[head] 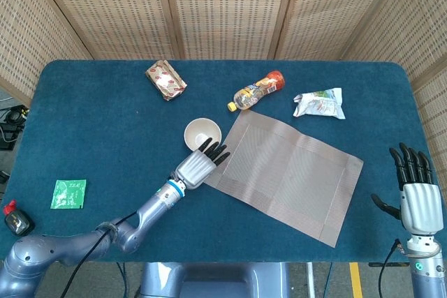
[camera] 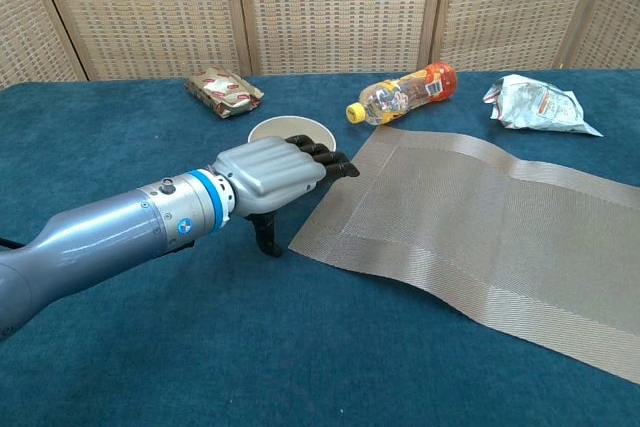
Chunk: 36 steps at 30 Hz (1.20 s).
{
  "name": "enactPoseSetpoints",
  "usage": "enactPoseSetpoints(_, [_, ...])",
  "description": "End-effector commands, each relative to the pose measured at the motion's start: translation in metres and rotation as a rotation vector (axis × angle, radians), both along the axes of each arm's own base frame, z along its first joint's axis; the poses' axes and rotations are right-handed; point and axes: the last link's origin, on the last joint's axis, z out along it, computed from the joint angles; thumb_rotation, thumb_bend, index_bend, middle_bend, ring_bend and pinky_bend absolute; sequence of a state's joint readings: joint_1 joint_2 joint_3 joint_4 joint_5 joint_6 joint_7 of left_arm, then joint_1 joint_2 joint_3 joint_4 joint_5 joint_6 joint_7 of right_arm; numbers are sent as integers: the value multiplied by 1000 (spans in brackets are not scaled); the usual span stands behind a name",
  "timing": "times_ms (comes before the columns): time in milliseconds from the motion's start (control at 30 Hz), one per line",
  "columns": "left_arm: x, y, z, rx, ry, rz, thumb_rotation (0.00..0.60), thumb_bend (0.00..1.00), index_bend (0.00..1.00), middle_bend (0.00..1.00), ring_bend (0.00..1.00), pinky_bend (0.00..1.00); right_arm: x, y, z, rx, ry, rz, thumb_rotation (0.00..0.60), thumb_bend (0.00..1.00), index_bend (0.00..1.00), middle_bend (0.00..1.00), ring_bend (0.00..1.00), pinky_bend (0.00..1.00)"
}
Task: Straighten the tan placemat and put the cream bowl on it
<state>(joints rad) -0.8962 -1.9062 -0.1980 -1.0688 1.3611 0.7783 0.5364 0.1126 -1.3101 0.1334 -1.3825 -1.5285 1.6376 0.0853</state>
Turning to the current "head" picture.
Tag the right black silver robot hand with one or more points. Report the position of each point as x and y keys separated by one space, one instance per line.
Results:
x=420 y=207

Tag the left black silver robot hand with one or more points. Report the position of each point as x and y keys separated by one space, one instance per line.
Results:
x=193 y=170

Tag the white bowl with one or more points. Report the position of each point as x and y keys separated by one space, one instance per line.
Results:
x=199 y=132

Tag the brown woven placemat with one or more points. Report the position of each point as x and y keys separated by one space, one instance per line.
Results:
x=290 y=179

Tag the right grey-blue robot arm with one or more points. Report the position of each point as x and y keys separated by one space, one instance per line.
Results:
x=427 y=273

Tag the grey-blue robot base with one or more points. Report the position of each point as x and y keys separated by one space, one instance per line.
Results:
x=209 y=280

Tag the bamboo screen panel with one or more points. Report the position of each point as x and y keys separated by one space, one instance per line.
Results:
x=412 y=22
x=227 y=8
x=28 y=33
x=436 y=120
x=115 y=8
x=331 y=8

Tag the gold crumpled snack wrapper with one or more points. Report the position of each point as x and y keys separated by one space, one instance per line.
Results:
x=166 y=80

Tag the blue felt table cover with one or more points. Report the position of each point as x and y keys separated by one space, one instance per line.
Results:
x=104 y=130

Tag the plastic bottle orange label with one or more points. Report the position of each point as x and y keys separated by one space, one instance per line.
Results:
x=255 y=90

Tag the green tea packet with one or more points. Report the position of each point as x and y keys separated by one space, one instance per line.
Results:
x=68 y=195

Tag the white table leg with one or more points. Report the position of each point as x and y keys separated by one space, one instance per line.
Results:
x=310 y=280

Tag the white crumpled snack bag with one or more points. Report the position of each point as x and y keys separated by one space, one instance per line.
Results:
x=319 y=104

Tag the small black bottle red cap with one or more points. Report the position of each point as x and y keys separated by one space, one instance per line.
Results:
x=17 y=223

